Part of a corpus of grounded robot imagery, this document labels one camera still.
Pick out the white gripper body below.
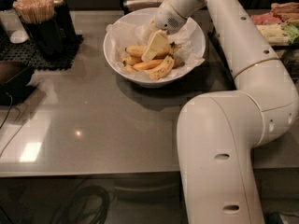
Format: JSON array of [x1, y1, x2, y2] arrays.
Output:
[[147, 0, 188, 34]]

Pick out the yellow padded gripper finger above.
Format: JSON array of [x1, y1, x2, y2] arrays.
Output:
[[141, 30, 170, 62]]

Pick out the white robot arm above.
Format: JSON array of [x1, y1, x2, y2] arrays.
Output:
[[155, 0, 298, 224]]

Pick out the middle orange-yellow banana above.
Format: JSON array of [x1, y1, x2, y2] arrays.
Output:
[[133, 59, 185, 70]]

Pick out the front spotted yellow banana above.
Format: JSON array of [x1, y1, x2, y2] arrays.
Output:
[[147, 56, 175, 80]]

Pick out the left small yellow banana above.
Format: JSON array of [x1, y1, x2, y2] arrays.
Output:
[[122, 56, 143, 73]]

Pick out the white paper bowl liner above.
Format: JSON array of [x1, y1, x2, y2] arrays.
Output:
[[103, 7, 206, 88]]

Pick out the dark bottle with cork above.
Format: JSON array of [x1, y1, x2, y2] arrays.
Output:
[[53, 0, 77, 43]]

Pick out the pink sugar packets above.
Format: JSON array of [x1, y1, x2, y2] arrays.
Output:
[[250, 12, 281, 25]]

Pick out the brown sugar packets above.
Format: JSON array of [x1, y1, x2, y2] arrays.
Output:
[[271, 2, 299, 24]]

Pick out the black cup of stirrers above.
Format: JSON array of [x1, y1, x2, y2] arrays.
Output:
[[13, 0, 64, 60]]

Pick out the black perforated rubber mat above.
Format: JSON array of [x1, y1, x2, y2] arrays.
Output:
[[0, 35, 83, 70]]

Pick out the white lidded cup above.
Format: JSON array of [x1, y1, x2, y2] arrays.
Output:
[[0, 0, 29, 44]]

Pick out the black wire condiment rack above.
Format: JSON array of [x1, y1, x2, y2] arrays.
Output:
[[207, 29, 299, 83]]

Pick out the black cable on table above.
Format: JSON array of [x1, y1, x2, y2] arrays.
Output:
[[0, 91, 29, 159]]

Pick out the coiled black floor cable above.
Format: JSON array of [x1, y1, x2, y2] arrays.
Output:
[[49, 184, 112, 224]]

